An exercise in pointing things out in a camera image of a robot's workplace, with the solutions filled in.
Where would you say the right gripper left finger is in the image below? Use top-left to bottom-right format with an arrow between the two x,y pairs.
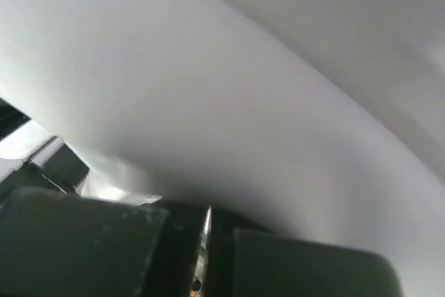
1,188 -> 207,296

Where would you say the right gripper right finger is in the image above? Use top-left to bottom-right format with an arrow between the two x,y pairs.
204,209 -> 403,296

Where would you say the white t shirt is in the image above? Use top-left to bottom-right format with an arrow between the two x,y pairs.
0,0 -> 445,242

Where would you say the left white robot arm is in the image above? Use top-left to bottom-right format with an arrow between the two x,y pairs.
1,100 -> 89,201

